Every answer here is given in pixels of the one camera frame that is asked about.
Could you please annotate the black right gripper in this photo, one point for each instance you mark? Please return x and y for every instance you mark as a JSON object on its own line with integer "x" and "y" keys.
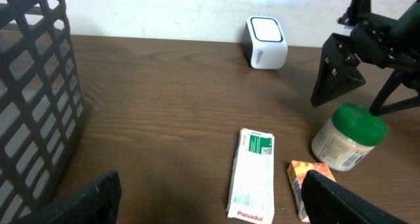
{"x": 376, "y": 39}

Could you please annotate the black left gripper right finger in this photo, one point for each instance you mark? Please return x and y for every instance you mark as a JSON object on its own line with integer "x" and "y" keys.
{"x": 326, "y": 201}

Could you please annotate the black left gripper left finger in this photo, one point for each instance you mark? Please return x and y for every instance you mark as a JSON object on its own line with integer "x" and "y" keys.
{"x": 98, "y": 202}

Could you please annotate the small orange box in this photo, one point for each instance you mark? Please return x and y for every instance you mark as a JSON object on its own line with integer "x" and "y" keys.
{"x": 296, "y": 173}

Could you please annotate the green lid jar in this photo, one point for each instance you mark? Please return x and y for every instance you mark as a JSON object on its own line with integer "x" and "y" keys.
{"x": 350, "y": 134}

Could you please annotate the white green carton box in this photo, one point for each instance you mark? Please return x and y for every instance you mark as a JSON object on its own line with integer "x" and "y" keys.
{"x": 251, "y": 195}

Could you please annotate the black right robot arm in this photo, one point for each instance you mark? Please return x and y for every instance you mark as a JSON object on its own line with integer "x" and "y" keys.
{"x": 373, "y": 39}

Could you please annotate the grey plastic shopping basket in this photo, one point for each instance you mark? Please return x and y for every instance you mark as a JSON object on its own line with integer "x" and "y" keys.
{"x": 41, "y": 103}

